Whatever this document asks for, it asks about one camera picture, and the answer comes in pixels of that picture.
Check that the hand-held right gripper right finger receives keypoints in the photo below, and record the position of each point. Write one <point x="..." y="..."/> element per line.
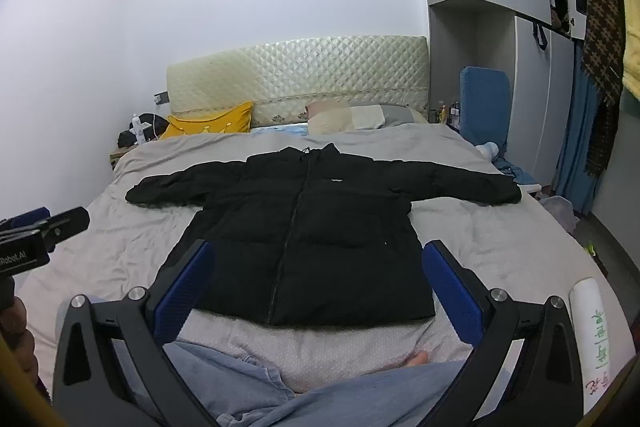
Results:
<point x="450" y="287"/>

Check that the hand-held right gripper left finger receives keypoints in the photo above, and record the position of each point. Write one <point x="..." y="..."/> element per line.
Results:
<point x="185" y="287"/>

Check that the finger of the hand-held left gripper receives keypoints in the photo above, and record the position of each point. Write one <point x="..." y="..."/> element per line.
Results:
<point x="32" y="214"/>
<point x="67" y="222"/>

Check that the black puffer jacket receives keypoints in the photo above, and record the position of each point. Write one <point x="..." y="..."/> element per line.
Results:
<point x="325" y="232"/>

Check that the blue clothes pile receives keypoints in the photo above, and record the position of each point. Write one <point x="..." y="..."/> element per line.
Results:
<point x="517" y="169"/>

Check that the person's left hand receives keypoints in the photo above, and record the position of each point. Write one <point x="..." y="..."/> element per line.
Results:
<point x="20" y="337"/>

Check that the bed with grey sheet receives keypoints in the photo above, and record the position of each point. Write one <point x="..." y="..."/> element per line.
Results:
<point x="150" y="217"/>

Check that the person's bare foot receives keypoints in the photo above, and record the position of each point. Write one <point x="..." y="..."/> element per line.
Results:
<point x="416" y="358"/>

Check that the wooden nightstand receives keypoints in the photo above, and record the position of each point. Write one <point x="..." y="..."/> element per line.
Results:
<point x="120" y="154"/>

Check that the person's blue jeans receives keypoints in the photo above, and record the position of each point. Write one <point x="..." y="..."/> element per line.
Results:
<point x="225" y="387"/>

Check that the white bottle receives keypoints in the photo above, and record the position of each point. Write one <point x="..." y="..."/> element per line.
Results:
<point x="137" y="129"/>

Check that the black bag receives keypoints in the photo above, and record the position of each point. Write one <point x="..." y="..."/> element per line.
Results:
<point x="155" y="127"/>

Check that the clear plastic bag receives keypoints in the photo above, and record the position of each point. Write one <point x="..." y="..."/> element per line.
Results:
<point x="560" y="214"/>

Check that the white cloth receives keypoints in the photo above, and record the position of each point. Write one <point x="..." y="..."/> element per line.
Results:
<point x="487" y="150"/>

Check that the white roll with green writing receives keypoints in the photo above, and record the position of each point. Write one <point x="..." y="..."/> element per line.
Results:
<point x="595" y="337"/>

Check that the yellow pillow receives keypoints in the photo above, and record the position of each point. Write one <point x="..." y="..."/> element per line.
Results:
<point x="210" y="122"/>

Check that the group of small bottles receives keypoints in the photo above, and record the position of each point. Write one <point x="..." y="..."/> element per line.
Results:
<point x="447" y="112"/>

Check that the grey pillow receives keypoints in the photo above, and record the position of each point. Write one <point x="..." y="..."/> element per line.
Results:
<point x="402" y="113"/>

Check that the light blue blanket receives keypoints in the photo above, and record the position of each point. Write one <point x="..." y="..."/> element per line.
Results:
<point x="277" y="131"/>

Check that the blue covered chair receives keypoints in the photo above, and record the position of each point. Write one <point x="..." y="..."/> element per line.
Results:
<point x="484" y="107"/>

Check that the beige pillow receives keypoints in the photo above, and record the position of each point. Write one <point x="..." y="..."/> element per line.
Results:
<point x="340" y="119"/>

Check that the cream quilted headboard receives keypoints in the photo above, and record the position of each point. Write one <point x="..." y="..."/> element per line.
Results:
<point x="300" y="72"/>

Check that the brown houndstooth coat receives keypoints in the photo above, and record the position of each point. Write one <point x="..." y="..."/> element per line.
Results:
<point x="602" y="32"/>

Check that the yellow garment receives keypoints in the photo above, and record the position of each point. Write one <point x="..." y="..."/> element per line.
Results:
<point x="631" y="32"/>

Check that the wall socket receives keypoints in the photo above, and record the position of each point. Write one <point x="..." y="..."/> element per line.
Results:
<point x="161" y="98"/>

